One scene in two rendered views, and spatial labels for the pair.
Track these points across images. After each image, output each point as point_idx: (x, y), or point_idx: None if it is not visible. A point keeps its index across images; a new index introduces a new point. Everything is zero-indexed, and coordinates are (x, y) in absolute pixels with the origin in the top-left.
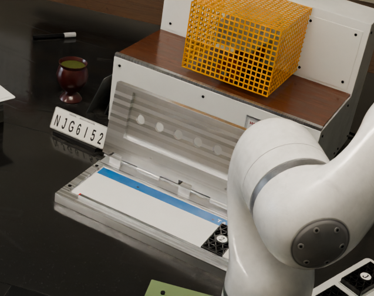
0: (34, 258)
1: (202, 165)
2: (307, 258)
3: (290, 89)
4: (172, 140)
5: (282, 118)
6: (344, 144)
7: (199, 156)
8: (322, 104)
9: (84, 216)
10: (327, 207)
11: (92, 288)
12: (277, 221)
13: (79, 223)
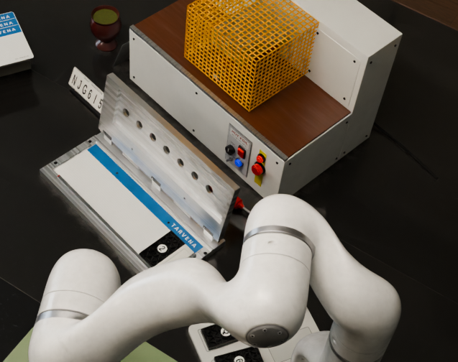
0: (0, 235)
1: (170, 170)
2: None
3: (287, 98)
4: (149, 140)
5: (87, 255)
6: (364, 141)
7: (168, 161)
8: (308, 125)
9: (59, 196)
10: (57, 360)
11: (34, 275)
12: (29, 356)
13: (52, 203)
